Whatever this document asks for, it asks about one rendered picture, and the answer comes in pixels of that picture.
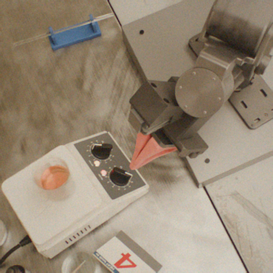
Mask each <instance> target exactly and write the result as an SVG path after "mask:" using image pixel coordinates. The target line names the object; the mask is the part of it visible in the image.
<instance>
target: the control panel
mask: <svg viewBox="0 0 273 273"><path fill-rule="evenodd" d="M95 143H102V144H112V145H113V148H112V150H111V151H110V155H109V157H108V158H107V159H98V158H96V157H95V156H94V155H93V154H92V146H93V145H94V144H95ZM74 146H75V148H76V149H77V151H78V152H79V154H80V155H81V157H82V158H83V159H84V161H85V162H86V164H87V165H88V167H89V168H90V169H91V171H92V172H93V173H94V175H95V176H96V178H97V180H98V181H99V182H100V184H101V185H102V187H103V188H104V189H105V191H106V192H107V194H108V195H109V197H110V198H111V199H112V200H114V199H116V198H119V197H121V196H123V195H126V194H128V193H130V192H132V191H134V190H137V189H139V188H141V187H143V186H145V185H146V184H145V182H144V181H143V179H142V178H141V176H139V174H138V173H137V171H136V170H131V169H130V167H129V166H130V162H129V161H128V159H127V158H126V156H125V155H124V154H123V152H122V151H121V149H119V147H118V145H117V144H116V143H115V141H114V140H113V139H112V137H111V136H110V135H109V134H108V132H107V133H103V134H101V135H98V136H95V137H92V138H89V139H86V140H84V141H80V142H77V143H75V144H74ZM96 161H98V162H99V165H96V164H95V162H96ZM114 167H118V168H120V169H122V170H125V171H127V172H130V173H131V174H132V177H131V179H130V180H129V182H128V183H127V184H126V185H125V186H118V185H116V184H114V183H113V182H112V181H111V179H110V173H111V171H112V170H113V168H114ZM102 171H106V174H105V175H104V174H102V173H101V172H102Z"/></svg>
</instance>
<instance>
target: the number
mask: <svg viewBox="0 0 273 273"><path fill-rule="evenodd" d="M98 253H99V254H100V255H101V256H102V257H104V258H105V259H106V260H107V261H108V262H109V263H110V264H111V265H112V266H113V267H115V268H116V269H117V270H118V271H119V272H120V273H152V272H151V271H150V270H149V269H148V268H146V267H145V266H144V265H143V264H142V263H141V262H140V261H139V260H137V259H136V258H135V257H134V256H133V255H132V254H131V253H130V252H128V251H127V250H126V249H125V248H124V247H123V246H122V245H121V244H119V243H118V242H117V241H116V240H115V239H113V240H112V241H111V242H109V243H108V244H107V245H106V246H104V247H103V248H102V249H101V250H99V251H98Z"/></svg>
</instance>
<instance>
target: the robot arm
mask: <svg viewBox="0 0 273 273"><path fill-rule="evenodd" d="M197 41H198V42H197ZM188 46H189V47H190V49H191V50H192V51H193V53H194V54H195V56H196V57H197V60H196V63H195V65H194V67H192V68H191V69H189V70H188V71H186V72H184V73H183V74H182V75H181V77H177V76H171V77H170V78H169V80H168V81H156V80H146V81H145V82H144V83H143V84H142V85H141V87H140V88H139V89H138V90H137V91H136V92H135V94H134V95H133V96H132V97H131V98H130V100H129V103H130V104H131V107H130V108H131V110H130V113H129V117H128V122H129V123H130V124H131V125H132V127H133V128H134V129H135V131H136V132H137V133H138V135H137V139H136V145H135V151H134V154H133V157H132V160H131V163H130V166H129V167H130V169H131V170H136V169H138V168H140V167H141V166H144V165H145V164H147V163H148V162H150V161H152V160H153V159H155V158H157V157H160V156H162V155H165V154H168V153H171V152H174V151H176V150H178V151H179V152H180V153H179V154H178V155H179V156H181V157H187V156H188V157H189V158H190V159H193V158H196V157H197V156H198V155H199V154H203V153H204V152H205V151H206V150H207V149H208V147H209V146H208V145H207V143H206V142H205V141H204V140H203V139H202V137H201V136H200V135H199V134H198V133H197V132H198V131H199V130H200V129H201V127H202V126H203V125H204V124H205V123H206V122H207V121H208V120H209V119H210V118H211V117H212V116H213V115H214V114H215V113H216V112H217V111H218V110H219V109H220V108H221V106H222V105H223V104H224V103H225V102H226V101H227V100H228V101H229V103H230V104H231V106H232V107H233V108H234V110H235V111H236V112H237V114H238V115H239V116H240V118H241V119H242V120H243V122H244V123H245V124H246V126H247V128H248V129H250V130H255V129H257V128H258V127H260V126H262V125H263V124H265V123H267V122H268V121H270V120H272V119H273V112H272V110H273V91H272V90H271V88H270V87H269V86H268V84H267V83H266V82H265V81H264V79H263V78H262V77H261V76H260V74H261V75H263V74H264V72H265V71H266V68H267V66H268V64H269V62H270V61H271V58H272V55H270V53H271V51H272V49H273V0H215V1H214V3H213V5H212V7H211V10H210V12H209V14H208V17H207V19H206V21H205V24H204V26H203V29H202V31H201V32H200V33H198V34H197V35H195V36H193V37H191V38H190V39H189V41H188ZM261 92H262V93H263V94H264V95H265V96H263V94H262V93H261ZM241 103H243V105H244V106H245V107H246V108H244V107H243V106H242V104H241ZM256 120H259V121H258V122H254V121H256Z"/></svg>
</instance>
